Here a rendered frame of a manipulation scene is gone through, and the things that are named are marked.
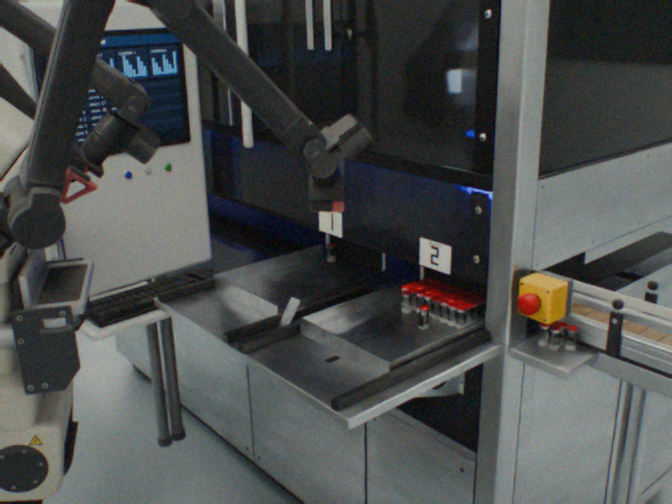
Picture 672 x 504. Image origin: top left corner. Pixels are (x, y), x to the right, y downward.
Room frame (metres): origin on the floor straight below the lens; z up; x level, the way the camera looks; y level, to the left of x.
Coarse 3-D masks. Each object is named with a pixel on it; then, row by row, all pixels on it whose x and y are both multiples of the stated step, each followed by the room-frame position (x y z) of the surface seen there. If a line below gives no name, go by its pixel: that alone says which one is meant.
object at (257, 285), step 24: (264, 264) 1.67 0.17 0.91; (288, 264) 1.72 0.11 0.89; (312, 264) 1.72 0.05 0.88; (336, 264) 1.72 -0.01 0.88; (216, 288) 1.57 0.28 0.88; (240, 288) 1.49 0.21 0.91; (264, 288) 1.56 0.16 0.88; (288, 288) 1.56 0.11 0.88; (312, 288) 1.56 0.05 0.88; (336, 288) 1.48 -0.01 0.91; (264, 312) 1.42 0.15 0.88
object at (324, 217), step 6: (324, 216) 1.66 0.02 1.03; (330, 216) 1.64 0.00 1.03; (336, 216) 1.63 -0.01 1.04; (324, 222) 1.66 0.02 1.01; (330, 222) 1.64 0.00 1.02; (336, 222) 1.63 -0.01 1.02; (324, 228) 1.66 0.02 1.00; (330, 228) 1.64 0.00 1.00; (336, 228) 1.63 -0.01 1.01; (336, 234) 1.63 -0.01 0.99
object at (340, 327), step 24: (384, 288) 1.47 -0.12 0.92; (336, 312) 1.37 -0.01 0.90; (360, 312) 1.41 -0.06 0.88; (384, 312) 1.41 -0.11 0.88; (312, 336) 1.29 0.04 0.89; (336, 336) 1.23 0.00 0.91; (360, 336) 1.29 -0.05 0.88; (384, 336) 1.29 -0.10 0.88; (408, 336) 1.29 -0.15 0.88; (432, 336) 1.28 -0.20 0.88; (456, 336) 1.23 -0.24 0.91; (360, 360) 1.18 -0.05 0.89; (384, 360) 1.13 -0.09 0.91; (408, 360) 1.15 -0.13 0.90
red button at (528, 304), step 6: (522, 294) 1.18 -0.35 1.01; (528, 294) 1.18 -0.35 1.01; (534, 294) 1.18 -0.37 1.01; (522, 300) 1.17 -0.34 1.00; (528, 300) 1.16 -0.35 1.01; (534, 300) 1.16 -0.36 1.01; (522, 306) 1.17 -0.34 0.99; (528, 306) 1.16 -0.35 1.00; (534, 306) 1.16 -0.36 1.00; (522, 312) 1.17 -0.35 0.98; (528, 312) 1.16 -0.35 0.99; (534, 312) 1.16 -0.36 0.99
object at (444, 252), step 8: (424, 240) 1.41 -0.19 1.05; (424, 248) 1.41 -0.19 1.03; (432, 248) 1.39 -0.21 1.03; (440, 248) 1.37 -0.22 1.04; (448, 248) 1.35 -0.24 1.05; (424, 256) 1.40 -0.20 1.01; (440, 256) 1.37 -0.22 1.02; (448, 256) 1.35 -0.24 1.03; (424, 264) 1.40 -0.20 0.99; (432, 264) 1.39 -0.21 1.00; (440, 264) 1.37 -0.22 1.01; (448, 264) 1.35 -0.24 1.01; (448, 272) 1.35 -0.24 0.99
